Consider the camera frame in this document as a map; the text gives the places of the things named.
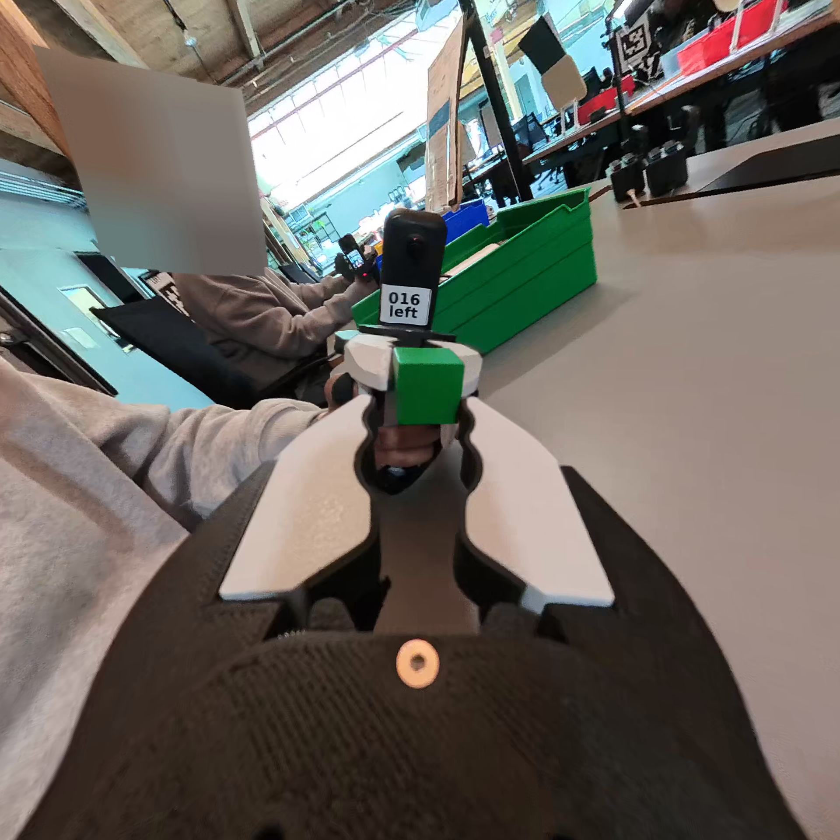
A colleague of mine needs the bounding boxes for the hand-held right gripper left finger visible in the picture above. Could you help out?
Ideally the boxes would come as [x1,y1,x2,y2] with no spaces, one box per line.
[218,394,383,611]

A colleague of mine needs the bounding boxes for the large red bin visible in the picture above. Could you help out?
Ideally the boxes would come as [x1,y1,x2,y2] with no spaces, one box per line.
[676,10,788,77]

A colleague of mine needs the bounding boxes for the cardboard sheet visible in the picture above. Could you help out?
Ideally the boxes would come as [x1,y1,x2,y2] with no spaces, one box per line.
[425,20,475,212]

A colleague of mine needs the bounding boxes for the person's left hand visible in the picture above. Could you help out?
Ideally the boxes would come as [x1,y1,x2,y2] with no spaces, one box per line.
[374,423,442,471]

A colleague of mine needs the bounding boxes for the small red bin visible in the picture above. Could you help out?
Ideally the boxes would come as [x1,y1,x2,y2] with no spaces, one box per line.
[577,74,637,123]

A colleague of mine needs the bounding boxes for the grey desk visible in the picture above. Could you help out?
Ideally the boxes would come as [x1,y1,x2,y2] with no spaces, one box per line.
[377,118,840,840]

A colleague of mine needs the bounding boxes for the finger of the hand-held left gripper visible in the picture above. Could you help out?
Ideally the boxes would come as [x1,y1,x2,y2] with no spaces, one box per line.
[344,335,399,427]
[451,343,484,401]

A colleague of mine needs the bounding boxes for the printed marker board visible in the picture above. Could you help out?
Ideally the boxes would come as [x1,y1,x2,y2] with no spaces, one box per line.
[613,13,665,81]

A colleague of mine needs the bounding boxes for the black and beige panel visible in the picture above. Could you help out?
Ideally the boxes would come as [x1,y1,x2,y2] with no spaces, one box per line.
[517,13,589,107]

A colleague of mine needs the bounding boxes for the wooden workbench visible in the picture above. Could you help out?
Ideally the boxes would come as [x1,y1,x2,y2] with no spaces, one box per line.
[524,10,840,168]

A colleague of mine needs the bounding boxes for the black mat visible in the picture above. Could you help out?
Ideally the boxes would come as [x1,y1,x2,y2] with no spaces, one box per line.
[714,134,840,193]

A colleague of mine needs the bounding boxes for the blue plastic bin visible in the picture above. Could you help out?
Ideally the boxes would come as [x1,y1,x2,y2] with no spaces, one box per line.
[441,200,500,231]

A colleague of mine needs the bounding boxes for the person's grey sweatshirt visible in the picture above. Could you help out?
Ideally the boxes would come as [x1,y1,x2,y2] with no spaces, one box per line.
[0,354,277,840]

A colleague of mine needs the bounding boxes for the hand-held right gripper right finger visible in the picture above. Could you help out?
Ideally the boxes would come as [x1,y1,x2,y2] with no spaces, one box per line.
[455,396,616,616]

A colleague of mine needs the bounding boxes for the green plastic bin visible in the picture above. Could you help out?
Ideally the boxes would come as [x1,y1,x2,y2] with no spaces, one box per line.
[351,185,598,355]

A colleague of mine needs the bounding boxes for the person's left forearm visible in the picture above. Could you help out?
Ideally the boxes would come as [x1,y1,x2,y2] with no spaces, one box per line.
[141,397,329,532]

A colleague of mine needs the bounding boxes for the black chair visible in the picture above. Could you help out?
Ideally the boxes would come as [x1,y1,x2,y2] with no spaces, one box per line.
[91,298,263,409]

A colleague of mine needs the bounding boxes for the black post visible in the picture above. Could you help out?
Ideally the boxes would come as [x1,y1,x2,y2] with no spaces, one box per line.
[458,0,534,202]

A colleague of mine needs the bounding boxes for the green cube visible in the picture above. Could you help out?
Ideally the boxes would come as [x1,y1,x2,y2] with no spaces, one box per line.
[392,346,466,425]

